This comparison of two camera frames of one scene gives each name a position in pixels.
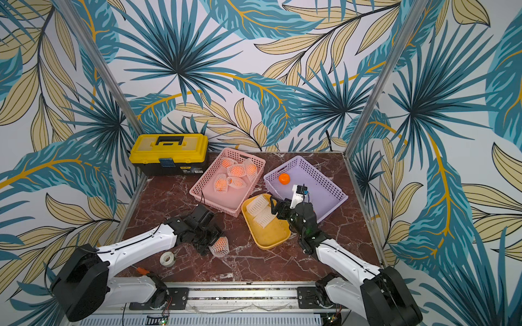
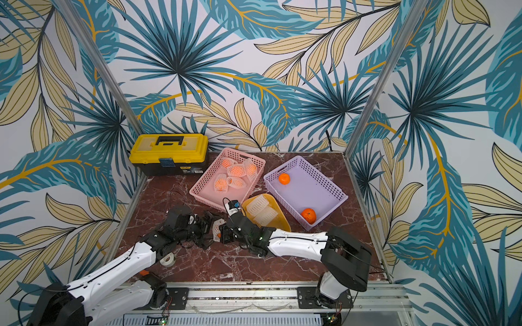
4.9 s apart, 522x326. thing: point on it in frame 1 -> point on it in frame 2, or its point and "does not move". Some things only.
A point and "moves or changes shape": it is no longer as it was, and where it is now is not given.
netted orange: x=221 y=183 does not move
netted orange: x=284 y=178 does not move
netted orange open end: x=236 y=182 does not move
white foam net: x=256 y=205 does not move
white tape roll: x=164 y=256 does not move
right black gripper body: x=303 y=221 -> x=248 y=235
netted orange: x=220 y=247 moves or changes shape
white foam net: x=265 y=218 does not move
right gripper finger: x=280 y=208 -> x=227 y=233
